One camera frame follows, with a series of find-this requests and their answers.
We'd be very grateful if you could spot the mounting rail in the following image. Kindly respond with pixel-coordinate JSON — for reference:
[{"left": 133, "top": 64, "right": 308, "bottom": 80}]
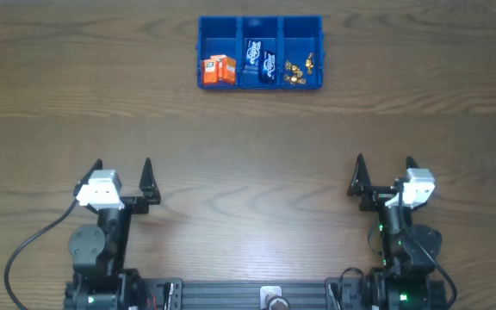
[{"left": 65, "top": 277, "right": 447, "bottom": 310}]

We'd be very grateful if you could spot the blue candy pack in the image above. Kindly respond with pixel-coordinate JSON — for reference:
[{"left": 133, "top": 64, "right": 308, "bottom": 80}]
[
  {"left": 257, "top": 49, "right": 277, "bottom": 85},
  {"left": 244, "top": 38, "right": 264, "bottom": 72}
]

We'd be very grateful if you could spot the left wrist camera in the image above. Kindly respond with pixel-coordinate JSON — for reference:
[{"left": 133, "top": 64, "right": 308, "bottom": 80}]
[{"left": 75, "top": 169, "right": 125, "bottom": 212}]

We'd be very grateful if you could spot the blue tray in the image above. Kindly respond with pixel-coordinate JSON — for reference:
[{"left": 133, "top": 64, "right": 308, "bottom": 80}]
[{"left": 195, "top": 15, "right": 326, "bottom": 91}]

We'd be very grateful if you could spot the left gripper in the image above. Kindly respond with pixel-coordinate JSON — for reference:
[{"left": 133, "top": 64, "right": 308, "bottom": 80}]
[{"left": 73, "top": 157, "right": 162, "bottom": 215}]

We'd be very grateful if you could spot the black cable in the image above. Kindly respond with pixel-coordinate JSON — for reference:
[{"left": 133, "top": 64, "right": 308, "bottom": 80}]
[
  {"left": 3, "top": 197, "right": 80, "bottom": 310},
  {"left": 402, "top": 234, "right": 459, "bottom": 310}
]

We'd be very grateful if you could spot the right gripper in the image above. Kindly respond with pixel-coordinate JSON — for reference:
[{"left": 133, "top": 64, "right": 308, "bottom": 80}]
[{"left": 346, "top": 153, "right": 421, "bottom": 213}]

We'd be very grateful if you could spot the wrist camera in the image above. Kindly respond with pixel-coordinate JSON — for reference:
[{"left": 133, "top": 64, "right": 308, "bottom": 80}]
[
  {"left": 75, "top": 169, "right": 125, "bottom": 212},
  {"left": 396, "top": 167, "right": 437, "bottom": 210}
]

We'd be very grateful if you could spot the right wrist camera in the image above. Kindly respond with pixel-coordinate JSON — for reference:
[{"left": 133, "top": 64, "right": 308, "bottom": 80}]
[{"left": 396, "top": 167, "right": 437, "bottom": 210}]

